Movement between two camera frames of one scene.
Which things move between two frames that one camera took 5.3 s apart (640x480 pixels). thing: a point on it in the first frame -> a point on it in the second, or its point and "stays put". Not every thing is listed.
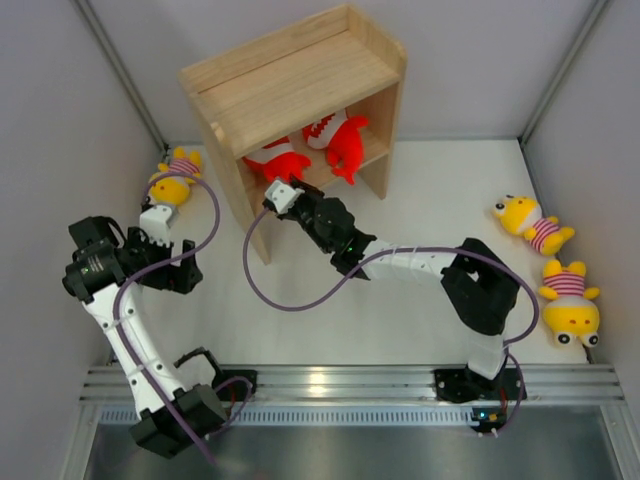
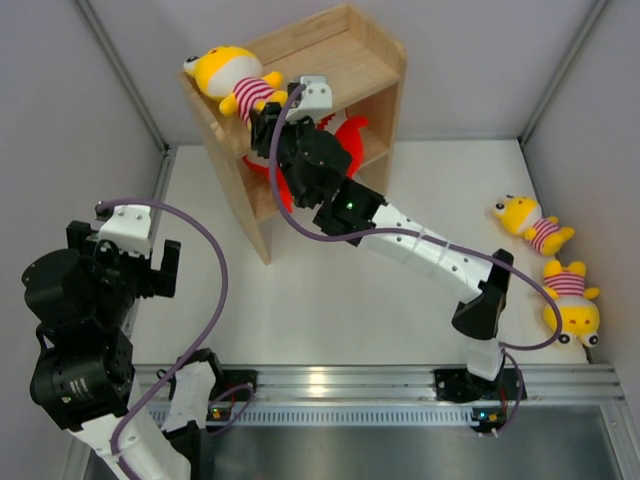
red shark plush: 342,137 stays put
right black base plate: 460,384 stays put
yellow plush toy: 523,216 stays put
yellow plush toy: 174,190 -> 238,75
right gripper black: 311,192 -> 260,129
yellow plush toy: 570,310 stays put
